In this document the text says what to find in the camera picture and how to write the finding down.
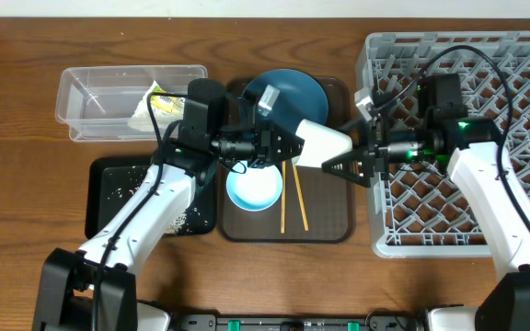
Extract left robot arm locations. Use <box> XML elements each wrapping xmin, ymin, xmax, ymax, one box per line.
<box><xmin>32</xmin><ymin>78</ymin><xmax>304</xmax><ymax>330</ymax></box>

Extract black waste tray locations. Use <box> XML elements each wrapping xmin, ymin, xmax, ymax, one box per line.
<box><xmin>85</xmin><ymin>156</ymin><xmax>217</xmax><ymax>239</ymax></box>

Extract brown serving tray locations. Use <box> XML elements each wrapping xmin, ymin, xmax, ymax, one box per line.
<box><xmin>218</xmin><ymin>77</ymin><xmax>354</xmax><ymax>244</ymax></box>

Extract dark blue plate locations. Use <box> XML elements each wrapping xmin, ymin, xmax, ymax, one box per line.
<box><xmin>242</xmin><ymin>69</ymin><xmax>329</xmax><ymax>132</ymax></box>

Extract light blue bowl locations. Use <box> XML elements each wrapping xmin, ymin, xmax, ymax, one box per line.
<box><xmin>225</xmin><ymin>161</ymin><xmax>283</xmax><ymax>211</ymax></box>

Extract clear plastic waste bin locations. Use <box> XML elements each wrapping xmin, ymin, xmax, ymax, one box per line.
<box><xmin>55</xmin><ymin>64</ymin><xmax>208</xmax><ymax>143</ymax></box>

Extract white cup green inside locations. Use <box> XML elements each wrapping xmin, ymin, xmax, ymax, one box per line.
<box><xmin>292</xmin><ymin>120</ymin><xmax>352</xmax><ymax>168</ymax></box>

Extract grey dishwasher rack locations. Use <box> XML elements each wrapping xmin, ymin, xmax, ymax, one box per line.
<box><xmin>356</xmin><ymin>30</ymin><xmax>530</xmax><ymax>258</ymax></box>

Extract wooden chopstick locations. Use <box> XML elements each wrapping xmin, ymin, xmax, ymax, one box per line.
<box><xmin>281</xmin><ymin>161</ymin><xmax>287</xmax><ymax>234</ymax></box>
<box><xmin>293</xmin><ymin>165</ymin><xmax>309</xmax><ymax>232</ymax></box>

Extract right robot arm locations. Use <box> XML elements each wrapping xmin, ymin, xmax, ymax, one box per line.
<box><xmin>322</xmin><ymin>74</ymin><xmax>530</xmax><ymax>330</ymax></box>

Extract white napkin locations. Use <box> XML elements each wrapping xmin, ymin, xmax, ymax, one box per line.
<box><xmin>128</xmin><ymin>81</ymin><xmax>172</xmax><ymax>132</ymax></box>

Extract yellow green snack wrapper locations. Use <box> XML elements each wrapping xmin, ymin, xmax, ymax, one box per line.
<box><xmin>150</xmin><ymin>87</ymin><xmax>186</xmax><ymax>117</ymax></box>

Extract pile of rice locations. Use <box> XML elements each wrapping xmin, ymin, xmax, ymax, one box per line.
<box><xmin>108</xmin><ymin>172</ymin><xmax>202</xmax><ymax>235</ymax></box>

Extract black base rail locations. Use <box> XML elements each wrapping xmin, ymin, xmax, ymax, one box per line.
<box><xmin>167</xmin><ymin>314</ymin><xmax>428</xmax><ymax>331</ymax></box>

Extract left wooden chopstick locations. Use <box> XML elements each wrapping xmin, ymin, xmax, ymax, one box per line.
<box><xmin>281</xmin><ymin>161</ymin><xmax>287</xmax><ymax>234</ymax></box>

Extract right wooden chopstick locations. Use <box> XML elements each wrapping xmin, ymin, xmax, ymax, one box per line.
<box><xmin>293</xmin><ymin>165</ymin><xmax>309</xmax><ymax>232</ymax></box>

